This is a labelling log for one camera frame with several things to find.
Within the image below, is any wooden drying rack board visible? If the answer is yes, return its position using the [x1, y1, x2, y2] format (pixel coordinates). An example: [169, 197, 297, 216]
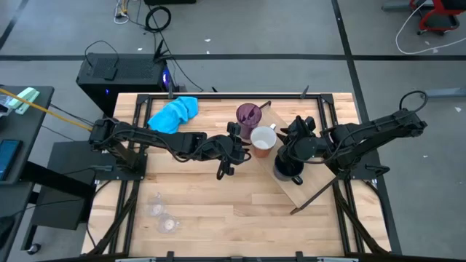
[232, 100, 338, 216]

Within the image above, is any black aluminium table frame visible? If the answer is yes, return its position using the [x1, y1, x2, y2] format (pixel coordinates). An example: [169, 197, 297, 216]
[86, 92, 394, 262]

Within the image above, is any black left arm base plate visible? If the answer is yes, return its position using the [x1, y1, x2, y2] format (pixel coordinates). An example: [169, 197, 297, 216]
[95, 151, 149, 182]

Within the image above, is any smartphone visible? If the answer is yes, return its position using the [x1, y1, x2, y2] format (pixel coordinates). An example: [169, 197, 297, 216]
[0, 139, 23, 182]

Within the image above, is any mint green stapler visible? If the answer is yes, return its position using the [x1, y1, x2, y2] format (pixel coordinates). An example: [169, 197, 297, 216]
[7, 87, 40, 116]

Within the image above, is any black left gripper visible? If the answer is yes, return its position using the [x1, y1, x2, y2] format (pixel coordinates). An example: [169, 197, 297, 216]
[214, 122, 253, 182]

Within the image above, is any blue cloth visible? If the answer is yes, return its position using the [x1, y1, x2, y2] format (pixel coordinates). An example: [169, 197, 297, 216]
[147, 95, 200, 135]

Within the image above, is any white cable bundle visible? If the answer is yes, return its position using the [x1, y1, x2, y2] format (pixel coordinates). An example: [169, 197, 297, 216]
[113, 0, 130, 25]

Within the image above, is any black box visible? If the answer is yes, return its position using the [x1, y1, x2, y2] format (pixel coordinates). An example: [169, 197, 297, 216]
[143, 0, 197, 6]

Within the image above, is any grey metal floor bar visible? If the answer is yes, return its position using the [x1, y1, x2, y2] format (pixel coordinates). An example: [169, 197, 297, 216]
[424, 87, 466, 100]
[381, 0, 412, 11]

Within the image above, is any dark blue speckled mug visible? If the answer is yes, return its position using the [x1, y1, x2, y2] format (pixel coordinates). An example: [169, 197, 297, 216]
[272, 156, 305, 186]

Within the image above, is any yellow strap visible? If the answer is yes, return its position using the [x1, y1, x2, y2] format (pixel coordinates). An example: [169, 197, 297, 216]
[0, 87, 95, 132]

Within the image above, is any orange mug white inside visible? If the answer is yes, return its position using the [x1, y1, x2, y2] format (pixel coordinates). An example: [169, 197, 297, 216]
[249, 122, 278, 159]

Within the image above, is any black side desk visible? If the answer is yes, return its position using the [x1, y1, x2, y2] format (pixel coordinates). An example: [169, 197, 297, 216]
[0, 85, 55, 262]

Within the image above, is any black wifi antenna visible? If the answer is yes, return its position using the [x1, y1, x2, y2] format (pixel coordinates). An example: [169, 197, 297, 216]
[152, 39, 172, 63]

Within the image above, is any black computer tower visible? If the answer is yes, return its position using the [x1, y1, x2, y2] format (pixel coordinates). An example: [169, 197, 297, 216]
[75, 52, 173, 118]

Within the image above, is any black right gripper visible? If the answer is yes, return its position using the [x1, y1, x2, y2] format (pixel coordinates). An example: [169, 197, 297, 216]
[276, 115, 323, 167]

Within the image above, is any translucent purple tumbler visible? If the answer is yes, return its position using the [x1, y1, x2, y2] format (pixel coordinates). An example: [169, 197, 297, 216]
[235, 103, 263, 140]

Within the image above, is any black cable coil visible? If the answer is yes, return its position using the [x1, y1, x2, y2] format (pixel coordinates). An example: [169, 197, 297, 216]
[144, 6, 173, 33]

